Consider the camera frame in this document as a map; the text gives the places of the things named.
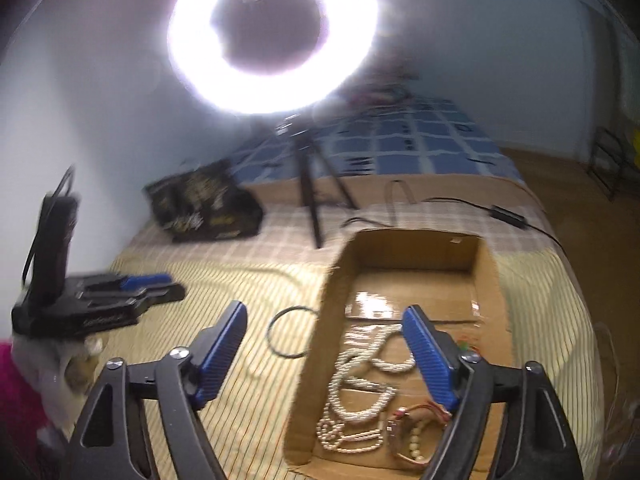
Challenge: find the brown cardboard box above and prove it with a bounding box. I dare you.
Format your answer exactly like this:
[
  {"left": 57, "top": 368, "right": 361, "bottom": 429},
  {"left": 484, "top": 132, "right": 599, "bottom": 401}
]
[{"left": 283, "top": 227, "right": 516, "bottom": 480}]

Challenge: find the left hand white glove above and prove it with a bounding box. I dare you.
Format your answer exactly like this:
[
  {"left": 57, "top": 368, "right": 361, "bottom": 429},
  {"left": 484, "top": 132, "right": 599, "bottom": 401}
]
[{"left": 11, "top": 334, "right": 108, "bottom": 437}]

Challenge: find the magenta sleeve forearm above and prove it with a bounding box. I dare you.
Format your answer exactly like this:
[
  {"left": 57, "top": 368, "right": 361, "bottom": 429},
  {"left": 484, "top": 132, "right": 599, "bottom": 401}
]
[{"left": 1, "top": 340, "right": 58, "bottom": 479}]

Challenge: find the white pearl necklace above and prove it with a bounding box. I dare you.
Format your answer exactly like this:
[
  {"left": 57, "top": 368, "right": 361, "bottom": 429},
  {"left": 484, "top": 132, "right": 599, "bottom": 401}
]
[{"left": 316, "top": 323, "right": 419, "bottom": 456}]

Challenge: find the blue checkered bedsheet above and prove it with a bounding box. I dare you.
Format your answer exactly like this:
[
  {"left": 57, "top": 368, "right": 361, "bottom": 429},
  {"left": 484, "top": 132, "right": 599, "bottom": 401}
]
[{"left": 228, "top": 98, "right": 524, "bottom": 184}]

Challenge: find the black tripod stand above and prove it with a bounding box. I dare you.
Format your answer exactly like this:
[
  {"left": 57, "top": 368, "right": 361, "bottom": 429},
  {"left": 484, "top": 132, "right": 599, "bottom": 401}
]
[{"left": 276, "top": 114, "right": 359, "bottom": 249}]

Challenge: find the folded floral quilt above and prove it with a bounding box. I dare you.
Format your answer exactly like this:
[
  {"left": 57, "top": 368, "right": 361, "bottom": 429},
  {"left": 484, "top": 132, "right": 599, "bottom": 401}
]
[{"left": 341, "top": 65, "right": 420, "bottom": 107}]

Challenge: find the black metal chair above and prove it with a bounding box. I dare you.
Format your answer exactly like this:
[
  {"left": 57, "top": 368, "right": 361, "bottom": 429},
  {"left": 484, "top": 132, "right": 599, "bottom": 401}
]
[{"left": 586, "top": 127, "right": 639, "bottom": 202}]

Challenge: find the yellow striped cloth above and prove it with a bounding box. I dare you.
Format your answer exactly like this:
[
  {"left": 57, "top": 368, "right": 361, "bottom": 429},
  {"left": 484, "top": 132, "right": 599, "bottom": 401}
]
[{"left": 103, "top": 249, "right": 604, "bottom": 479}]

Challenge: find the black power cable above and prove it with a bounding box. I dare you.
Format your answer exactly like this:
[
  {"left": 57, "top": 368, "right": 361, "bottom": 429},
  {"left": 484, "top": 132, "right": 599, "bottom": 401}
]
[{"left": 340, "top": 179, "right": 566, "bottom": 256}]

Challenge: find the black ring bangle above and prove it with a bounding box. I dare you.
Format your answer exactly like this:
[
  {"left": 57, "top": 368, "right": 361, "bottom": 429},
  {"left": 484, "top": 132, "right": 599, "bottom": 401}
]
[{"left": 265, "top": 306, "right": 319, "bottom": 360}]

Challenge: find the white ring light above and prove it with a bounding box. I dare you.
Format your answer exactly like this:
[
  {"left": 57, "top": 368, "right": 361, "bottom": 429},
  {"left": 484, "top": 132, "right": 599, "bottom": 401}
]
[{"left": 167, "top": 0, "right": 378, "bottom": 115}]

